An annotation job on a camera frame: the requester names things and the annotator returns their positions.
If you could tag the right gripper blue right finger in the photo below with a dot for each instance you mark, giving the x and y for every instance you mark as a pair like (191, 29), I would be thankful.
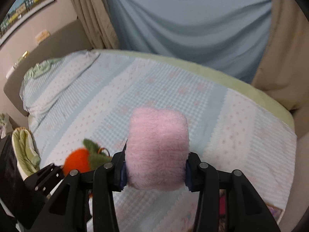
(203, 178)

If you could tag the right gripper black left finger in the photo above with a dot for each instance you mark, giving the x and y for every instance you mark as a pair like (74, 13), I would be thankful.
(109, 178)

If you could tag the orange plush fruit toy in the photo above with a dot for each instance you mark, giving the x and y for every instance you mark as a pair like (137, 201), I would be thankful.
(87, 158)

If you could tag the pink fluffy soft roll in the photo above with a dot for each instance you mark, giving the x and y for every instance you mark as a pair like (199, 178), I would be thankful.
(157, 149)

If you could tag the green white chair cushion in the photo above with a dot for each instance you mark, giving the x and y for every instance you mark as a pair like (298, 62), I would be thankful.
(28, 160)

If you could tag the cardboard box with pink lining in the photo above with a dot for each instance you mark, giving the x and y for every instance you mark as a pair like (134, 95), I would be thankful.
(276, 212)

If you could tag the blue checkered bed cover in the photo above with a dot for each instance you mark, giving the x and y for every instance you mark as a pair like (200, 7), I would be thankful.
(92, 94)

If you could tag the green pillow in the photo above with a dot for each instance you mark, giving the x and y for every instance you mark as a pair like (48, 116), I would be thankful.
(40, 68)

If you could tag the beige curtain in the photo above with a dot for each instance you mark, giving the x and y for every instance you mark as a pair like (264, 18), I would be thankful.
(283, 70)

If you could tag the grey bed headboard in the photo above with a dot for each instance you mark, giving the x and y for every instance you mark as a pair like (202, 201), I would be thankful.
(68, 39)

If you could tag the light blue curtain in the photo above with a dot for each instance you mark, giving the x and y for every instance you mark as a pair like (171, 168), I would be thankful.
(227, 35)

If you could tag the framed landscape picture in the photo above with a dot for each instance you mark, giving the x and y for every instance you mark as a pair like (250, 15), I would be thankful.
(20, 11)

